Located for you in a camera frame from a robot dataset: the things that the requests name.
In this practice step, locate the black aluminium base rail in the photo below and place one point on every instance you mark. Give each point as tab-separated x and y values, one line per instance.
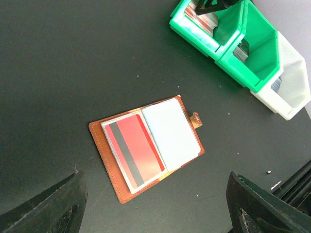
296	191

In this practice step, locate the blue card stack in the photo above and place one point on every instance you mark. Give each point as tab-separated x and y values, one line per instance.
276	85

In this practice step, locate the green bin with red cards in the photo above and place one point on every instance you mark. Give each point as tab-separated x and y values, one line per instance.
213	33

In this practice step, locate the brown leather card holder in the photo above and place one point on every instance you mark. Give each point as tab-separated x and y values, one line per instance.
173	132

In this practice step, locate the black card stack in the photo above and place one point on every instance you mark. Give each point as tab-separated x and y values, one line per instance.
242	51

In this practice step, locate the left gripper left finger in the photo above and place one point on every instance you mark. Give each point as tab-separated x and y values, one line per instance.
58	209

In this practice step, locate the red card stack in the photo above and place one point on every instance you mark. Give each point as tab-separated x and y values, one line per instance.
207	22

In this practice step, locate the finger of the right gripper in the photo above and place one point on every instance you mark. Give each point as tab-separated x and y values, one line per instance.
209	6

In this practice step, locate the green bin with black cards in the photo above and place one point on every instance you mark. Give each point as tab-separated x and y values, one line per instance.
263	58

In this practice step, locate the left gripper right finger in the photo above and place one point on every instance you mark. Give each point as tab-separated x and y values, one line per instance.
269	213

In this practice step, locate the red credit card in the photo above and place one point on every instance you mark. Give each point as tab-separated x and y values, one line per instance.
134	150

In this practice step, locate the white bin with blue cards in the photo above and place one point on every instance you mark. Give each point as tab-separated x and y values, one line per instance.
294	93

